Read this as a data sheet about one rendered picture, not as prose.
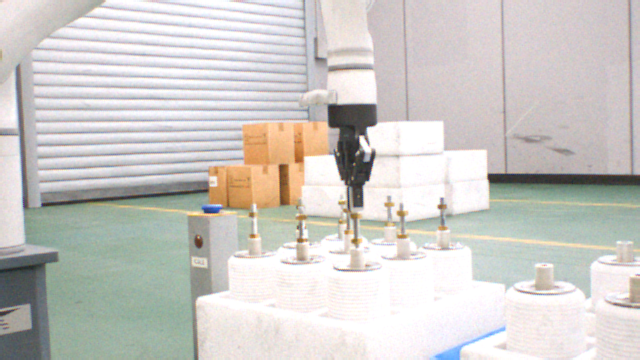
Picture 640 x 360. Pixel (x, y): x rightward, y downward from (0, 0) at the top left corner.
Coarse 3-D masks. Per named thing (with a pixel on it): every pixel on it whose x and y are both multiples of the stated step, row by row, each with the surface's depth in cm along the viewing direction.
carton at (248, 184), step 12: (228, 168) 516; (240, 168) 505; (252, 168) 495; (264, 168) 502; (276, 168) 509; (240, 180) 506; (252, 180) 496; (264, 180) 502; (276, 180) 509; (240, 192) 507; (252, 192) 496; (264, 192) 503; (276, 192) 510; (240, 204) 508; (264, 204) 503; (276, 204) 510
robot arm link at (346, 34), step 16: (320, 0) 105; (336, 0) 103; (352, 0) 103; (336, 16) 104; (352, 16) 104; (336, 32) 105; (352, 32) 104; (368, 32) 106; (336, 48) 105; (352, 48) 105; (368, 48) 106; (336, 64) 105; (352, 64) 105; (368, 64) 106
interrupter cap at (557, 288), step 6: (522, 282) 92; (528, 282) 93; (534, 282) 92; (558, 282) 92; (564, 282) 91; (516, 288) 89; (522, 288) 89; (528, 288) 89; (534, 288) 90; (558, 288) 89; (564, 288) 88; (570, 288) 88; (534, 294) 86; (540, 294) 86; (546, 294) 86; (552, 294) 86; (558, 294) 86; (564, 294) 86
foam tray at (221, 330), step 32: (480, 288) 125; (224, 320) 121; (256, 320) 115; (288, 320) 110; (320, 320) 106; (384, 320) 105; (416, 320) 108; (448, 320) 114; (480, 320) 122; (224, 352) 121; (256, 352) 116; (288, 352) 110; (320, 352) 106; (352, 352) 101; (384, 352) 102; (416, 352) 108
